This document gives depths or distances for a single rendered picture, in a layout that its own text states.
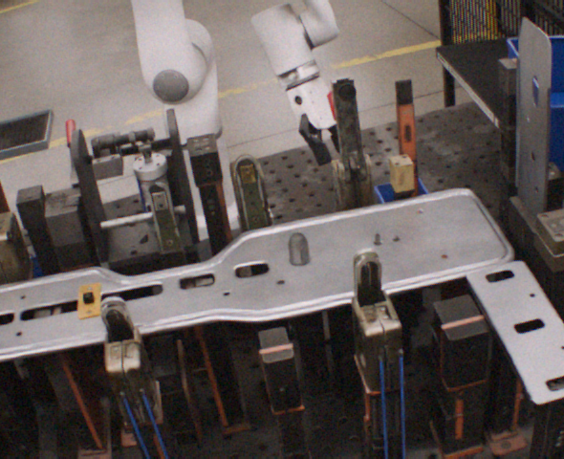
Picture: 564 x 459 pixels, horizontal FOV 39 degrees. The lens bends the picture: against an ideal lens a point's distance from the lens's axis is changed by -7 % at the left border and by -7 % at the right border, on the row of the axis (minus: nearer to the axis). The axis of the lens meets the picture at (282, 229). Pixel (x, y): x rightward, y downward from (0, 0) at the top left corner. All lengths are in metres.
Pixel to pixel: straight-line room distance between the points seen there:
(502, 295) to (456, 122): 1.13
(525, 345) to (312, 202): 0.97
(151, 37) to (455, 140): 0.94
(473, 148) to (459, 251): 0.90
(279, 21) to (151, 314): 0.65
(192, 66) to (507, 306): 0.76
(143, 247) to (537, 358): 0.72
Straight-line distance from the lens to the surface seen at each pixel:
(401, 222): 1.37
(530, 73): 1.28
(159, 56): 1.60
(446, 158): 2.12
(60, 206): 1.44
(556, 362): 1.12
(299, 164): 2.14
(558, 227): 1.26
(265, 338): 1.20
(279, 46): 1.61
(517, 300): 1.21
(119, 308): 1.14
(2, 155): 1.50
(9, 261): 1.43
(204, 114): 1.72
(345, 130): 1.38
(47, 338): 1.29
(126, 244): 1.49
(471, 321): 1.21
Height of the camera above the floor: 1.79
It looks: 35 degrees down
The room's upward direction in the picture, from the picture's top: 9 degrees counter-clockwise
